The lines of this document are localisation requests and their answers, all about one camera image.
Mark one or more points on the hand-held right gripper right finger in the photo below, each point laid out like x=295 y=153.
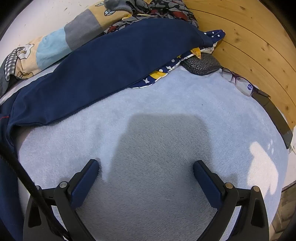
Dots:
x=208 y=183

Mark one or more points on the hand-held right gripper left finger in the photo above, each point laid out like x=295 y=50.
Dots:
x=84 y=183

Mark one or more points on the navy blue jacket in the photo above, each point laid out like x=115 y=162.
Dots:
x=104 y=69

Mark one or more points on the light blue bed sheet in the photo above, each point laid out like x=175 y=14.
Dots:
x=161 y=139

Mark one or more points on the black phone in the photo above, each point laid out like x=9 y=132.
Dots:
x=275 y=115

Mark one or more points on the dark patterned pouch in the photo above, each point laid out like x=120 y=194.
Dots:
x=201 y=66

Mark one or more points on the striped patchwork bolster pillow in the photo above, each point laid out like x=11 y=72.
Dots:
x=53 y=41

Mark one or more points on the navy star-print cloth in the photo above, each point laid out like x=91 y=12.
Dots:
x=215 y=34

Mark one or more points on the wooden headboard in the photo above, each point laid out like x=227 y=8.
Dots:
x=254 y=34

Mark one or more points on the grey red patterned cloth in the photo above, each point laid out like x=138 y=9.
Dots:
x=161 y=9

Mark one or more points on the purple frame eyeglasses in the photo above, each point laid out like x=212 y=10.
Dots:
x=233 y=80

